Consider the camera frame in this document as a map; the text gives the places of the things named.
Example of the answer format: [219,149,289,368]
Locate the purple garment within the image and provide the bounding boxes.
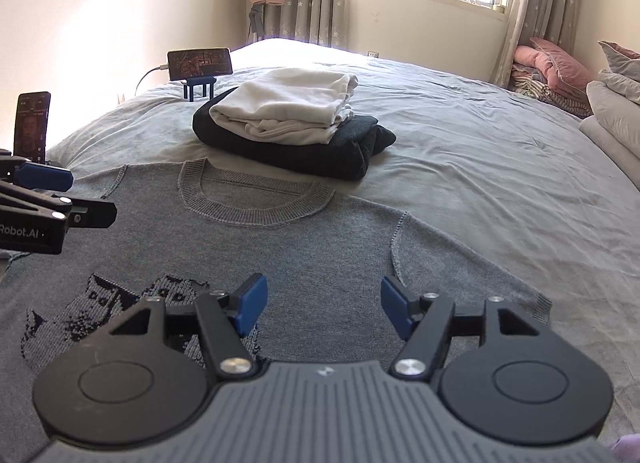
[612,435,640,463]

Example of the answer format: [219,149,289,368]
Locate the sideways smartphone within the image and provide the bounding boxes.
[167,47,233,82]

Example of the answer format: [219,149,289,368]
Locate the folded white garment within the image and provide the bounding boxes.
[209,68,359,146]

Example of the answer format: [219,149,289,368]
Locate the folded light grey quilt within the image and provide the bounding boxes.
[579,80,640,174]

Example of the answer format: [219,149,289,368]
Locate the upright smartphone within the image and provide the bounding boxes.
[12,91,52,164]

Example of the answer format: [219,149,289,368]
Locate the grey pillow with pink trim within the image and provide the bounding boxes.
[597,40,640,104]

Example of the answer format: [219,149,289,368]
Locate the grey patterned knit sweater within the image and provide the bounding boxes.
[0,158,553,394]

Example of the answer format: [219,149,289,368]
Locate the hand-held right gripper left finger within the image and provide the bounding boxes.
[107,273,269,380]

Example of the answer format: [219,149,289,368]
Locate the pink pillows pile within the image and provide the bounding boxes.
[514,38,596,104]

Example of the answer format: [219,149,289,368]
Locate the blue chair-shaped phone stand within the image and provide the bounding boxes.
[182,77,217,102]

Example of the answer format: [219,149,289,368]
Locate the grey hanging strap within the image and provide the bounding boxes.
[248,3,266,41]

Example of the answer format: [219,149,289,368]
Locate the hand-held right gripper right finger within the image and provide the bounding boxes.
[381,277,544,381]

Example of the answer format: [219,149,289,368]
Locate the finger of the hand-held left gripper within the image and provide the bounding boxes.
[0,179,119,230]
[0,148,75,192]

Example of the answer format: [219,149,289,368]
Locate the bed with grey sheet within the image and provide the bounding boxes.
[0,38,640,463]

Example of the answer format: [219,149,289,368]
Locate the folded dark garment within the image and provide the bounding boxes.
[193,87,397,180]

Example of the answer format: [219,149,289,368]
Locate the striped folded blanket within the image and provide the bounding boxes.
[510,65,593,118]

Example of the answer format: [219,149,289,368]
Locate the white charging cable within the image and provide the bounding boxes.
[134,64,171,96]

